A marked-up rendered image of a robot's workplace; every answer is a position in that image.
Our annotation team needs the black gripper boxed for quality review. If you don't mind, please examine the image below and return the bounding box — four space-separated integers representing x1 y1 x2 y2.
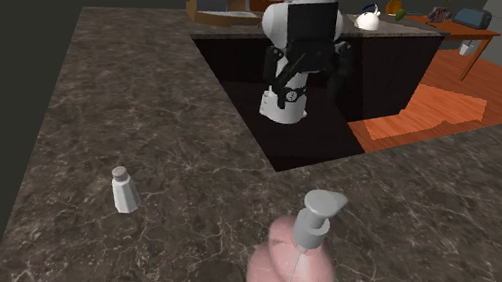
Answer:
261 29 357 93

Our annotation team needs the white kettle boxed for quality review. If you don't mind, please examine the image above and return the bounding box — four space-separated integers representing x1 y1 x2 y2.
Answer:
352 2 384 34

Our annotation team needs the dark robot stand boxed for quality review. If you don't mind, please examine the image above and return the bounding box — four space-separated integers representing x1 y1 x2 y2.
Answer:
177 28 380 185

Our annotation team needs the orange round object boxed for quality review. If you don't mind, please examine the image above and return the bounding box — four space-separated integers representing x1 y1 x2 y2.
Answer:
384 0 404 18

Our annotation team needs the red and grey object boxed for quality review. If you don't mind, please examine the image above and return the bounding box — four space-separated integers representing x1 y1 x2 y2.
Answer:
426 4 449 26

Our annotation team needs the white cup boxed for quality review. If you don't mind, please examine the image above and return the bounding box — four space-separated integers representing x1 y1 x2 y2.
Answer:
457 40 474 59

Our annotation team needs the wooden table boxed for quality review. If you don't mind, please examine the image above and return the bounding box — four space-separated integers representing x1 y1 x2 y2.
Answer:
397 11 502 87

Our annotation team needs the blue-grey toaster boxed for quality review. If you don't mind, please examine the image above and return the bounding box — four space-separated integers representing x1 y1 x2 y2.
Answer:
451 4 495 32

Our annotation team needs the pink soap dispenser grey pump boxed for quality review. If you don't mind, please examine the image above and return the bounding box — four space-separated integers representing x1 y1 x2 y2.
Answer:
243 179 351 282

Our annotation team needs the white salt shaker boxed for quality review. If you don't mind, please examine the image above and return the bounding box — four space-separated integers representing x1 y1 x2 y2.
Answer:
105 164 146 217

